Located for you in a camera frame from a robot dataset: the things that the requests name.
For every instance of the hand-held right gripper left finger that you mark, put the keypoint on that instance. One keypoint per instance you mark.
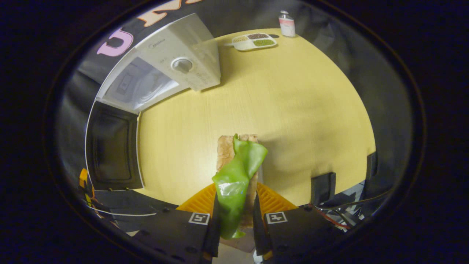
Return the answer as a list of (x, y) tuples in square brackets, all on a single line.
[(215, 242)]

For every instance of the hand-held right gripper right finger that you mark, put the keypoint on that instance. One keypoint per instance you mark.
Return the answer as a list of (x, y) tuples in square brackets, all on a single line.
[(261, 238)]

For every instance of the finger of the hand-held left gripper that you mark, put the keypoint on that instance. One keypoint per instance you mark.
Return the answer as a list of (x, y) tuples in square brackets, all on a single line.
[(83, 178)]

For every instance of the toy sandwich with green lettuce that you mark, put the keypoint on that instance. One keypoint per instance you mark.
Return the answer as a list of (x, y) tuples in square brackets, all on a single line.
[(234, 183)]

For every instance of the white microwave oven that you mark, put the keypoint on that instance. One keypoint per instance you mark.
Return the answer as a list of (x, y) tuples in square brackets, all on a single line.
[(190, 47)]

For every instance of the black table clamp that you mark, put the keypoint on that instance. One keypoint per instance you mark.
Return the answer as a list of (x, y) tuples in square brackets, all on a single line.
[(372, 165), (322, 187)]

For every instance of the sectioned dish of grains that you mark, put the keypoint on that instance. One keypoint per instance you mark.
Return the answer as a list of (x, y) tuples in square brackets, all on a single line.
[(253, 42)]

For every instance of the clear bottle with pink label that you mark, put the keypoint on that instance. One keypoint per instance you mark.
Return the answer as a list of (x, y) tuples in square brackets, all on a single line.
[(287, 26)]

